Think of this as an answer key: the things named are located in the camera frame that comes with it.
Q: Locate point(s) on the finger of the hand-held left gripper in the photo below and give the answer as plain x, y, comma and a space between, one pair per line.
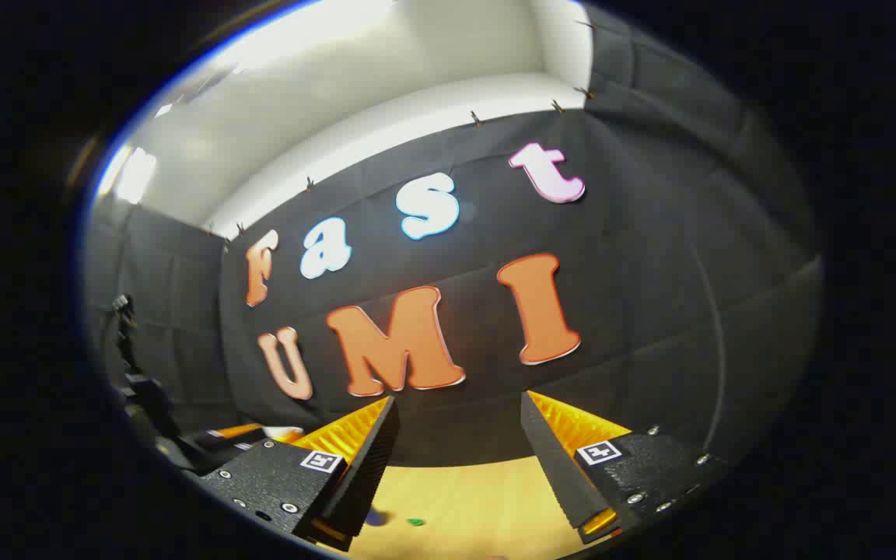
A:
234, 431

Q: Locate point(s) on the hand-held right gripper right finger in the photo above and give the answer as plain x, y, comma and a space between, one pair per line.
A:
553, 467

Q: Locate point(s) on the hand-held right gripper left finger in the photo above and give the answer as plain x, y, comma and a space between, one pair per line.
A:
366, 474

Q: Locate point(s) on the white paper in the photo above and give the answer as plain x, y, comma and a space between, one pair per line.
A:
285, 431

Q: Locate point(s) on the light wooden desktop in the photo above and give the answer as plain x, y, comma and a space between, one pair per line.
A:
479, 505

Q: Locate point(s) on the black backdrop cloth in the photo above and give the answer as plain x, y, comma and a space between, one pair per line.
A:
650, 272

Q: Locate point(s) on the ceiling light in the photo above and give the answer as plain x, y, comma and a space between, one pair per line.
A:
133, 175

